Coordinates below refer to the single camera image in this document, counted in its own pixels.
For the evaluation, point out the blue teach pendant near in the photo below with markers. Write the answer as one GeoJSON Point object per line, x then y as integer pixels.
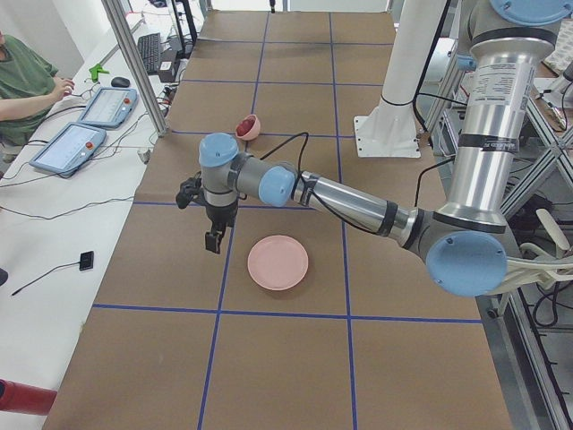
{"type": "Point", "coordinates": [69, 150]}

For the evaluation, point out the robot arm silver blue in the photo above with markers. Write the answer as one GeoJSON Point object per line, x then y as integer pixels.
{"type": "Point", "coordinates": [465, 245]}

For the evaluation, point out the blue teach pendant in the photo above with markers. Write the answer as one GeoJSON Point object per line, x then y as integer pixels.
{"type": "Point", "coordinates": [109, 107]}
{"type": "Point", "coordinates": [69, 150]}

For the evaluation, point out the red cylinder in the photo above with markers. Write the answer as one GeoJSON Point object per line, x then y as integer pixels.
{"type": "Point", "coordinates": [26, 399]}

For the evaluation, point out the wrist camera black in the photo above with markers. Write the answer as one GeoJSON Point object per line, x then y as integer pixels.
{"type": "Point", "coordinates": [189, 191]}

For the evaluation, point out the pink bowl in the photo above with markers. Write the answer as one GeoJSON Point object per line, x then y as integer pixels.
{"type": "Point", "coordinates": [254, 133]}

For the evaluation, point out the blue teach pendant far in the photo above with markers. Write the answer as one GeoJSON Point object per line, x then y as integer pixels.
{"type": "Point", "coordinates": [109, 107]}

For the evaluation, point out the small black square device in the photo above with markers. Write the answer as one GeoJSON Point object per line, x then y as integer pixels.
{"type": "Point", "coordinates": [86, 261]}

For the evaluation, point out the black keyboard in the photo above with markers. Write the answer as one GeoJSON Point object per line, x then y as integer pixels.
{"type": "Point", "coordinates": [149, 48]}

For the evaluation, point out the aluminium frame post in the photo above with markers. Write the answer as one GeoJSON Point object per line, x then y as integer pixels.
{"type": "Point", "coordinates": [124, 38]}

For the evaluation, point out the red apple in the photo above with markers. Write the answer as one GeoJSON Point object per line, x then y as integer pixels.
{"type": "Point", "coordinates": [245, 126]}

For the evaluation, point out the person in green shirt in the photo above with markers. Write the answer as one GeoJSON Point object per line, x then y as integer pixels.
{"type": "Point", "coordinates": [30, 86]}

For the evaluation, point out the eyeglasses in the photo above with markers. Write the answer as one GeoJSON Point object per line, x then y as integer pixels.
{"type": "Point", "coordinates": [88, 93]}

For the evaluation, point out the black computer mouse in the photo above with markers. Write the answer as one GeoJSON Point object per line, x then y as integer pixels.
{"type": "Point", "coordinates": [120, 82]}

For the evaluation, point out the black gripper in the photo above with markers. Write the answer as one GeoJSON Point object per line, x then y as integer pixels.
{"type": "Point", "coordinates": [219, 214]}

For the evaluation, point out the green plastic clamp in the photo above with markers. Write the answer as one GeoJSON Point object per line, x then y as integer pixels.
{"type": "Point", "coordinates": [96, 70]}

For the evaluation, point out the grey office chair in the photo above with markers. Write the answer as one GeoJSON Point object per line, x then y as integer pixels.
{"type": "Point", "coordinates": [545, 269]}

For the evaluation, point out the pink round plate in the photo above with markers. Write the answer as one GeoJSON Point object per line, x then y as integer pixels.
{"type": "Point", "coordinates": [277, 262]}

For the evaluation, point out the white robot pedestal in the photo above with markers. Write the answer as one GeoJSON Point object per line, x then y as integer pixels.
{"type": "Point", "coordinates": [390, 130]}

